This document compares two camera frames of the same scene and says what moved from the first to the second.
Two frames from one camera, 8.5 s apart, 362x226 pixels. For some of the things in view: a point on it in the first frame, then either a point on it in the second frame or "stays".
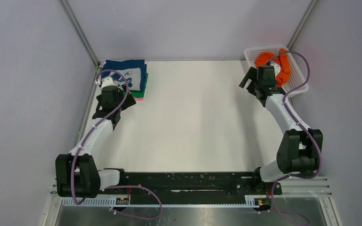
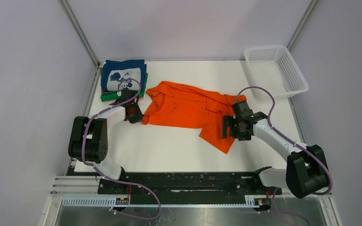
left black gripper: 129,102 to 139,116
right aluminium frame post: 305,17 stays
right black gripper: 251,74 to 228,120
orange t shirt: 282,59 to 175,105
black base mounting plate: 190,187 stays
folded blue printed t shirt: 133,70 stays
